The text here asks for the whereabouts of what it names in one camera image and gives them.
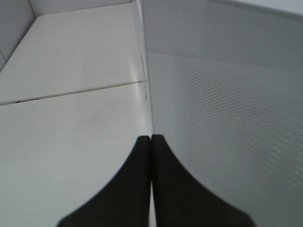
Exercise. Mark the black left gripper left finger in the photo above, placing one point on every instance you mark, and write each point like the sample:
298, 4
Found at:
125, 200

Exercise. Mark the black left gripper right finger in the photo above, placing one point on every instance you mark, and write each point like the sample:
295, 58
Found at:
181, 201

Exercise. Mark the white microwave door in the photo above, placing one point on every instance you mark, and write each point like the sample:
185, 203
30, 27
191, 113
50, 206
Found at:
226, 82

